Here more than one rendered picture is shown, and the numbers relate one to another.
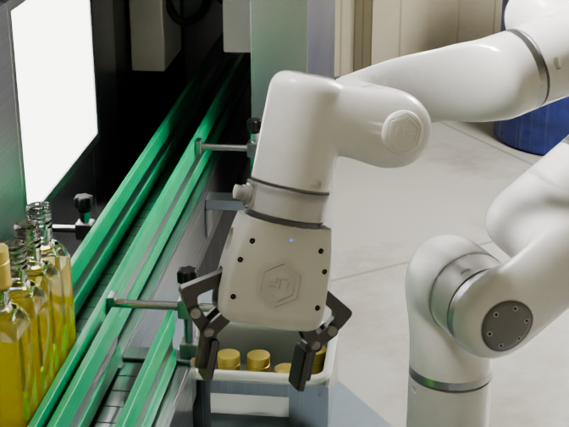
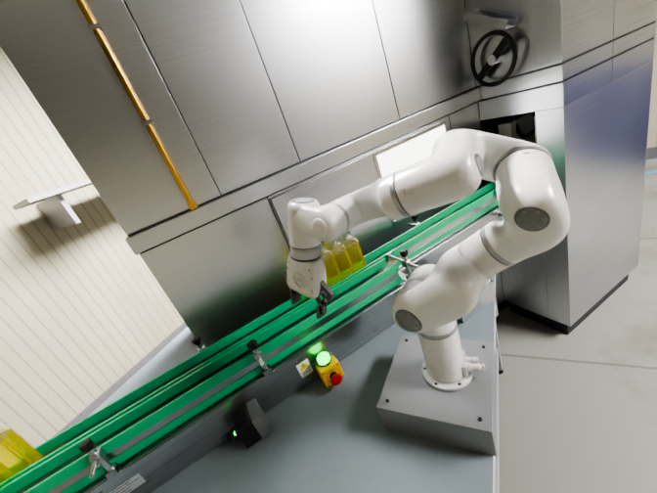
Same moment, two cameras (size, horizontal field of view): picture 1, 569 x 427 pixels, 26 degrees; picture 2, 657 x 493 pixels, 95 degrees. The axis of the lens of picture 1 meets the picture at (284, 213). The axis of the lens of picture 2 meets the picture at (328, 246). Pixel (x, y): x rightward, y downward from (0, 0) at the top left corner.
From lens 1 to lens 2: 1.05 m
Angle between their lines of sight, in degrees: 59
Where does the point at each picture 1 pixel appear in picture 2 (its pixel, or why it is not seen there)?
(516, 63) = (379, 193)
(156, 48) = not seen: hidden behind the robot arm
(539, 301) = (421, 315)
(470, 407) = (432, 345)
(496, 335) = (402, 323)
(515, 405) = not seen: outside the picture
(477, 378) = (432, 335)
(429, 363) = not seen: hidden behind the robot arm
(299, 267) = (302, 275)
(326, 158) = (299, 236)
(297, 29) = (559, 136)
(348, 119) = (300, 220)
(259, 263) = (291, 270)
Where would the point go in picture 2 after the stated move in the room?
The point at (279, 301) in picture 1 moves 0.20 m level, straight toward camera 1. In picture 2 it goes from (299, 285) to (225, 334)
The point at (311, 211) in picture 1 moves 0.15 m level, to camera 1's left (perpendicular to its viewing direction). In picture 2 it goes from (298, 255) to (274, 245)
